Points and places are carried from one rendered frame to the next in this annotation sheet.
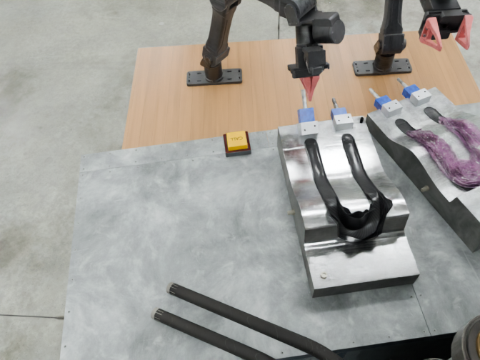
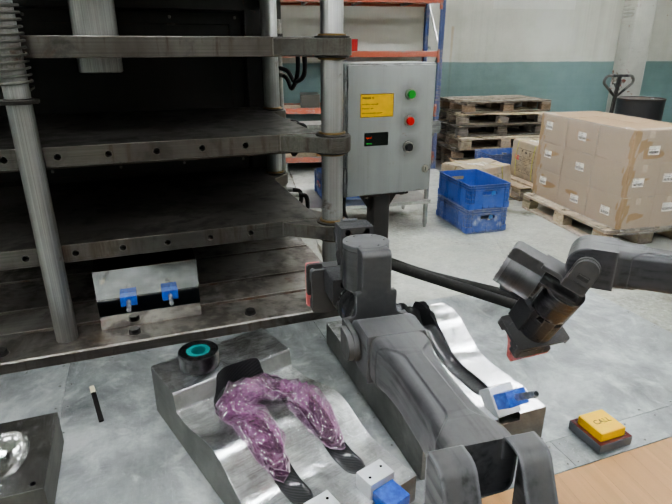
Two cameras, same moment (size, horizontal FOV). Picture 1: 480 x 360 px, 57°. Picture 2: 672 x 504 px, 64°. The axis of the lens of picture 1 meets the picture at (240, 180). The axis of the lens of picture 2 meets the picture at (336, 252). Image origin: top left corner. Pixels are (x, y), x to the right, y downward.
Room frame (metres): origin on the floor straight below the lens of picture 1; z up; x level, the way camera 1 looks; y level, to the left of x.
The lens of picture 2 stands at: (1.54, -0.75, 1.52)
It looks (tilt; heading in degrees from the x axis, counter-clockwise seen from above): 21 degrees down; 163
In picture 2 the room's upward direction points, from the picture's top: straight up
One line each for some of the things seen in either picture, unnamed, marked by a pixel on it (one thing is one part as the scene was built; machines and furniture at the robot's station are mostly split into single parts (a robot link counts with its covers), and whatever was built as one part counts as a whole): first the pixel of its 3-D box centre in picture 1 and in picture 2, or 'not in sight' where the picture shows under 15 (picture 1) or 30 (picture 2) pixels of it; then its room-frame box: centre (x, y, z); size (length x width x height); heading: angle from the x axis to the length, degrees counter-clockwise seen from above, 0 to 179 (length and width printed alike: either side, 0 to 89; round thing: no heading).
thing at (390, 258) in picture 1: (341, 193); (419, 360); (0.63, -0.27, 0.87); 0.50 x 0.26 x 0.14; 3
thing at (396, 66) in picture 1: (383, 59); not in sight; (1.19, -0.54, 0.84); 0.20 x 0.07 x 0.08; 87
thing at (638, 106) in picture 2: not in sight; (634, 132); (-4.17, 5.23, 0.44); 0.59 x 0.59 x 0.88
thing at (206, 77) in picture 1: (213, 69); not in sight; (1.21, 0.06, 0.84); 0.20 x 0.07 x 0.08; 87
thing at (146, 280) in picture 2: not in sight; (146, 262); (-0.14, -0.85, 0.87); 0.50 x 0.27 x 0.17; 3
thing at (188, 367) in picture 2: not in sight; (198, 357); (0.57, -0.74, 0.93); 0.08 x 0.08 x 0.04
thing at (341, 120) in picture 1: (338, 113); not in sight; (0.90, -0.32, 0.89); 0.13 x 0.05 x 0.05; 3
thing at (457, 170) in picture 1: (457, 145); (273, 407); (0.74, -0.62, 0.90); 0.26 x 0.18 x 0.08; 20
